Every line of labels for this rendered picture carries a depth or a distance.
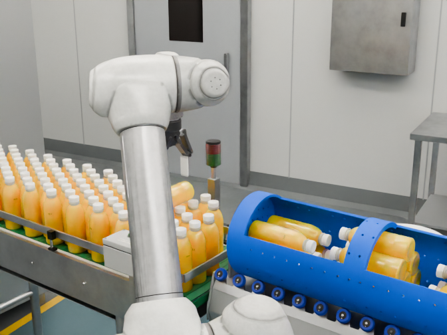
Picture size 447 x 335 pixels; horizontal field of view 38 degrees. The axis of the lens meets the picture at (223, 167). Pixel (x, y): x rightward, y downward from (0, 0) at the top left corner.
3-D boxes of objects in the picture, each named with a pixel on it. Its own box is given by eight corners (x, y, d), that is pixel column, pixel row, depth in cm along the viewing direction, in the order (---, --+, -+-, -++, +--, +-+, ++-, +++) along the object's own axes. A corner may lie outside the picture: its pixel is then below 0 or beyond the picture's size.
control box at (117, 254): (148, 283, 203) (147, 252, 200) (104, 266, 214) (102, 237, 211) (169, 271, 211) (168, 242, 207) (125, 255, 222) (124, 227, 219)
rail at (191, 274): (185, 282, 213) (185, 274, 213) (183, 282, 214) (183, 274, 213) (253, 242, 244) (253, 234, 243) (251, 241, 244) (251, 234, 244)
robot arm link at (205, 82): (219, 54, 161) (165, 56, 157) (239, 52, 143) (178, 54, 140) (221, 108, 163) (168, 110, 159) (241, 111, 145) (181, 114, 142)
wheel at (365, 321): (376, 318, 185) (378, 319, 187) (361, 313, 188) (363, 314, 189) (370, 333, 184) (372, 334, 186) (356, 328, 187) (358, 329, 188)
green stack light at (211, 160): (215, 167, 263) (215, 155, 262) (202, 164, 267) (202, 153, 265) (224, 163, 268) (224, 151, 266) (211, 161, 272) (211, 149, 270)
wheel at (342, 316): (351, 310, 189) (354, 311, 191) (337, 305, 192) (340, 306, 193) (346, 324, 188) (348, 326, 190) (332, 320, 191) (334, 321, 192)
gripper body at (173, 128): (169, 121, 204) (170, 150, 207) (187, 117, 211) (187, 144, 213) (151, 119, 208) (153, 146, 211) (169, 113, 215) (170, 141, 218)
